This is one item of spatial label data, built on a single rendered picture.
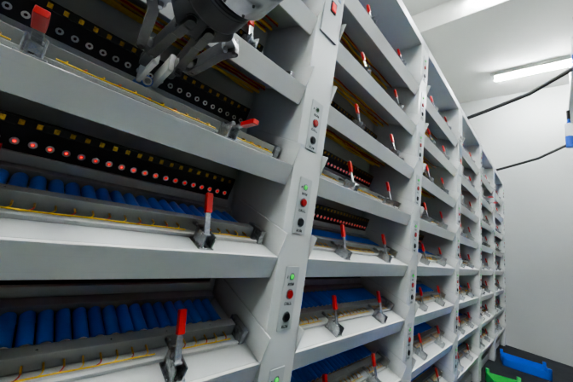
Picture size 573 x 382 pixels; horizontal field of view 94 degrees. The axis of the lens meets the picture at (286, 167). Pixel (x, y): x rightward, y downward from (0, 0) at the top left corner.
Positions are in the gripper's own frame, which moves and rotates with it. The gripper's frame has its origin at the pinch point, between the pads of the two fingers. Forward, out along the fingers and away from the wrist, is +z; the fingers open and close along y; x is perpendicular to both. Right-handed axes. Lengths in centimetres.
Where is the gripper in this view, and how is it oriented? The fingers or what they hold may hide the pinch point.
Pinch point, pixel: (155, 68)
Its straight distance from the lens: 50.7
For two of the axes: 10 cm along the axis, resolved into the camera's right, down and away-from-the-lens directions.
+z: -7.4, 2.3, 6.3
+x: 0.1, -9.4, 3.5
